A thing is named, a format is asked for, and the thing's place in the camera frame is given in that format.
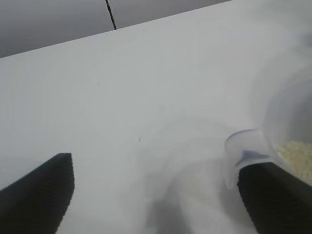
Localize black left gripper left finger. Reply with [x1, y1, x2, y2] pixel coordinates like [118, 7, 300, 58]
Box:
[0, 153, 75, 234]

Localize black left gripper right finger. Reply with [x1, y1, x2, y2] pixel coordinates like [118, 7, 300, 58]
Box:
[236, 162, 312, 234]

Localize white rice grains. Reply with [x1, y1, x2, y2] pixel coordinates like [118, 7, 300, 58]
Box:
[272, 140, 312, 186]

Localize clear plastic measuring cup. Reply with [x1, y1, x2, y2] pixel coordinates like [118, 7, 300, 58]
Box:
[224, 78, 312, 191]

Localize thin black vertical line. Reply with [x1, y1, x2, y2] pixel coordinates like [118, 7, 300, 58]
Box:
[105, 0, 117, 30]

